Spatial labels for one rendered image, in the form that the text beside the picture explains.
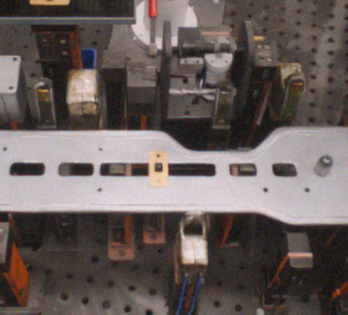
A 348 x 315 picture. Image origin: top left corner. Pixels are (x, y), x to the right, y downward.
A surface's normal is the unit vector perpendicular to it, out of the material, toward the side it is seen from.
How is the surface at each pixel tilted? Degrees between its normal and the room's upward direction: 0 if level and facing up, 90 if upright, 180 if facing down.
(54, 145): 0
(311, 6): 0
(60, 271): 0
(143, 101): 90
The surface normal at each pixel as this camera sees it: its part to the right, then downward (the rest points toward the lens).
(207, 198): 0.00, -0.56
